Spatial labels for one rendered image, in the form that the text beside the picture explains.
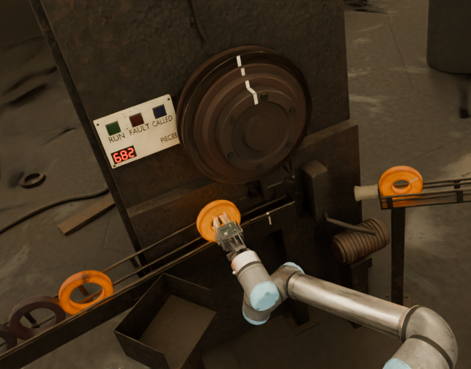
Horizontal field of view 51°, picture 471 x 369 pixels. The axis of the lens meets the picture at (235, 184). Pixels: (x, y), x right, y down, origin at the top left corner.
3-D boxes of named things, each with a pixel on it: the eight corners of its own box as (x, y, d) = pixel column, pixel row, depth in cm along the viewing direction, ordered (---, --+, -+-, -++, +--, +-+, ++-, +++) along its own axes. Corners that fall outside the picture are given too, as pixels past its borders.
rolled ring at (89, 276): (47, 304, 171) (47, 297, 174) (88, 323, 182) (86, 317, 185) (85, 267, 170) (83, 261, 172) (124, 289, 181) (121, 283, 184)
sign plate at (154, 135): (111, 166, 170) (92, 120, 159) (182, 139, 176) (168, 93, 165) (112, 169, 168) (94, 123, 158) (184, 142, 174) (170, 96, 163)
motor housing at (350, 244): (335, 315, 232) (327, 230, 201) (375, 295, 237) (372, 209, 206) (351, 334, 222) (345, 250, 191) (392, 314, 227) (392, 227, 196)
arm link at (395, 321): (472, 311, 118) (281, 254, 172) (445, 346, 112) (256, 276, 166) (481, 347, 122) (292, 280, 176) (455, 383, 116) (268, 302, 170)
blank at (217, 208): (190, 213, 169) (193, 217, 166) (229, 191, 172) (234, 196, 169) (204, 244, 178) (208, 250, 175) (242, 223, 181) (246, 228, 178)
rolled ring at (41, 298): (45, 292, 169) (45, 285, 171) (-4, 322, 167) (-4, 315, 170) (75, 321, 180) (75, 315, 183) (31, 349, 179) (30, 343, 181)
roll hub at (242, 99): (224, 176, 167) (206, 103, 151) (297, 147, 173) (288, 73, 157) (231, 184, 163) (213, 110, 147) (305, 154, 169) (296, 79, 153)
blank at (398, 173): (395, 203, 197) (396, 209, 195) (371, 179, 192) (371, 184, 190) (431, 184, 189) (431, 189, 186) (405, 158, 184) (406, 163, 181)
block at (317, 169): (303, 210, 210) (297, 164, 196) (320, 203, 211) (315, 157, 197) (316, 224, 201) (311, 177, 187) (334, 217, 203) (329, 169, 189)
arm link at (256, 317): (280, 310, 166) (283, 292, 157) (256, 333, 161) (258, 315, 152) (259, 292, 171) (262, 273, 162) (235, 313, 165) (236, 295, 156)
